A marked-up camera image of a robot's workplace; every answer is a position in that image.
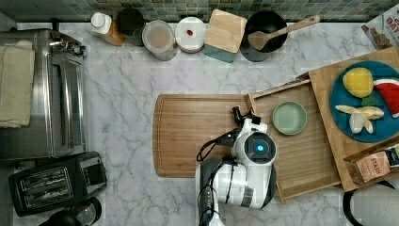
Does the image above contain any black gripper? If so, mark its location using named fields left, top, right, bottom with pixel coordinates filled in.
left=231, top=106, right=254, bottom=126

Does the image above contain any wooden drawer with black handle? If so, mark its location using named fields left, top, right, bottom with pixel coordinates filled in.
left=245, top=79, right=341, bottom=202

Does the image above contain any stash tea packet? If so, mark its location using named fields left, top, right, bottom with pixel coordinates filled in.
left=356, top=145, right=399, bottom=183

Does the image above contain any paper towel roll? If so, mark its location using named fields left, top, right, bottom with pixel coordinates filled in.
left=349, top=183, right=399, bottom=226

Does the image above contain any black two-slot toaster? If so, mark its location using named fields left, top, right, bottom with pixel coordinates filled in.
left=8, top=152, right=107, bottom=217

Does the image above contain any red plush watermelon slice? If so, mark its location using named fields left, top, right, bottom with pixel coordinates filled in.
left=374, top=78, right=399, bottom=119

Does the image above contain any small pink white container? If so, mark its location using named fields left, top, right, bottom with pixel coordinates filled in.
left=175, top=17, right=206, bottom=53

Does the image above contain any clear jar with cereal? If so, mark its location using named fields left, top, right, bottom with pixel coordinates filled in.
left=142, top=20, right=177, bottom=61

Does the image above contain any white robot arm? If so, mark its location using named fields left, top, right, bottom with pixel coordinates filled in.
left=195, top=106, right=278, bottom=226

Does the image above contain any wooden tea box holder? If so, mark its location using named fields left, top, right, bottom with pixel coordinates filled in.
left=341, top=137, right=398, bottom=190

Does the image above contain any bamboo cutting board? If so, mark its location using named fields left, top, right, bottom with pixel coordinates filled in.
left=152, top=94, right=248, bottom=178

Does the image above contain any wooden spatula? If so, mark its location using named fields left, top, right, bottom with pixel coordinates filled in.
left=247, top=15, right=320, bottom=50

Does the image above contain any teal canister with wooden lid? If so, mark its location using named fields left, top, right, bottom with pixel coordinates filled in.
left=204, top=9, right=247, bottom=63

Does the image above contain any beige folded towel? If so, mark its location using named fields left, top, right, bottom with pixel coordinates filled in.
left=0, top=40, right=35, bottom=128

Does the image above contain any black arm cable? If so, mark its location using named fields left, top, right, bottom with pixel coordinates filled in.
left=196, top=126, right=243, bottom=226

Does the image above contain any oat cereal box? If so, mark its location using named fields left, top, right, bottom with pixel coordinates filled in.
left=361, top=5, right=399, bottom=50

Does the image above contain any plush peeled banana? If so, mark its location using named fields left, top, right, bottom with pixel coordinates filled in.
left=335, top=105, right=385, bottom=134

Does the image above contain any black utensil holder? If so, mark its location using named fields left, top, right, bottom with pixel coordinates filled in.
left=240, top=10, right=287, bottom=62

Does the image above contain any black paper towel holder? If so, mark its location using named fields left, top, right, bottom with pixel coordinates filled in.
left=342, top=179, right=396, bottom=226

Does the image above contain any stainless toaster oven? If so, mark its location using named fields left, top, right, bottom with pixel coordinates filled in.
left=1, top=28, right=87, bottom=161

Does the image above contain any bottle with white cap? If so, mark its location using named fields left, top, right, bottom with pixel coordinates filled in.
left=90, top=12, right=125, bottom=46

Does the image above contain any small green bowl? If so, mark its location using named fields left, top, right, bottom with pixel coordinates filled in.
left=272, top=101, right=308, bottom=136

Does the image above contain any dark teal plate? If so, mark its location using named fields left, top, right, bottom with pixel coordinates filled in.
left=329, top=60, right=399, bottom=142

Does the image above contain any dark grey cup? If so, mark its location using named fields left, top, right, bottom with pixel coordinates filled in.
left=116, top=8, right=145, bottom=46

